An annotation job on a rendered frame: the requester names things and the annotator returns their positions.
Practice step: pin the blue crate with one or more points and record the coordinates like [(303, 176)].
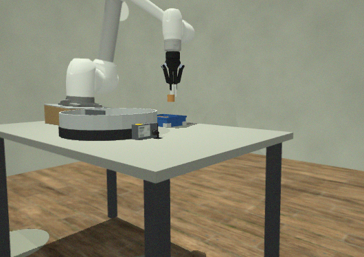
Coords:
[(172, 120)]

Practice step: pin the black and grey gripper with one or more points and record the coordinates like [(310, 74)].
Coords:
[(173, 62)]

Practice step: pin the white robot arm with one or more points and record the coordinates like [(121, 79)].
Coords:
[(85, 77)]

